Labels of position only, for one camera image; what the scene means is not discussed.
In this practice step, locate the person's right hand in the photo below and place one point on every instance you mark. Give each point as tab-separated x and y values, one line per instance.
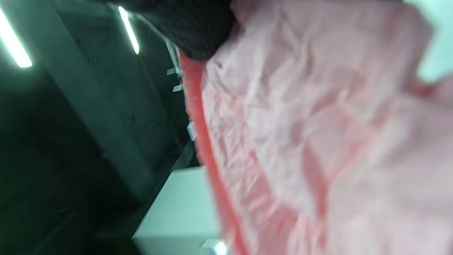
191	24

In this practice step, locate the pink wrinkled paper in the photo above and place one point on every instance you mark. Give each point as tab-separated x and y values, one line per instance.
300	124

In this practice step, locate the ceiling light strip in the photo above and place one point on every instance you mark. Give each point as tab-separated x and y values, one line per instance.
129	30
14	42

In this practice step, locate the white ceiling box unit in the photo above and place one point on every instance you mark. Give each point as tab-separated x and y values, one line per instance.
177	205

